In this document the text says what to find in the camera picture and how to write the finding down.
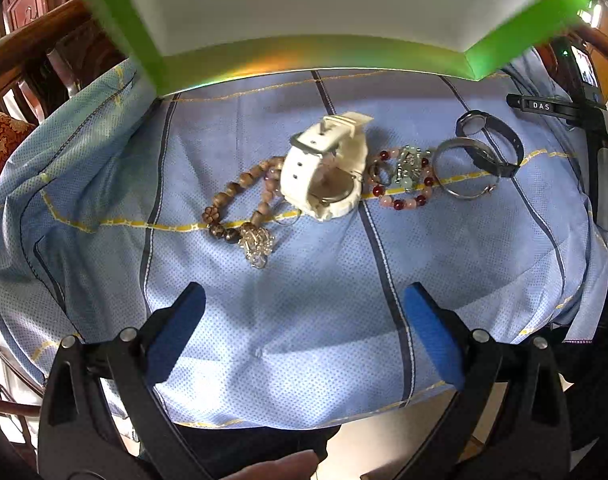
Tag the black wrist watch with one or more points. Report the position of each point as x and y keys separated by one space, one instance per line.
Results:
x=514 y=145

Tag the orange red patterned cushion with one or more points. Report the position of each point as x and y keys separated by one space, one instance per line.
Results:
x=3 y=145

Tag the silver bangle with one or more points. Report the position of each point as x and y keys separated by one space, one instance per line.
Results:
x=446 y=146

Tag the white wrist watch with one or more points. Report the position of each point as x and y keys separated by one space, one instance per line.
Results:
x=314 y=160

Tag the crystal brooch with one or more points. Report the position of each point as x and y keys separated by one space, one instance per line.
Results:
x=256 y=242

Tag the green cardboard box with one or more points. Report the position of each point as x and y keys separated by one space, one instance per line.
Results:
x=334 y=0

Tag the dark wooden armchair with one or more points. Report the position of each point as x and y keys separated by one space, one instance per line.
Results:
x=28 y=45

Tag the pale green beaded pendant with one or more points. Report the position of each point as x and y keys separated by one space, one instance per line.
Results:
x=409 y=167

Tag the blue checked cloth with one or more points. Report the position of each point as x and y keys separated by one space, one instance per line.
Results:
x=309 y=310

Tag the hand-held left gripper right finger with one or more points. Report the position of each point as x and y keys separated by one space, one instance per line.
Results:
x=434 y=340

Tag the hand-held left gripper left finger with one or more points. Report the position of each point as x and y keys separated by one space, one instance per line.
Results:
x=176 y=335

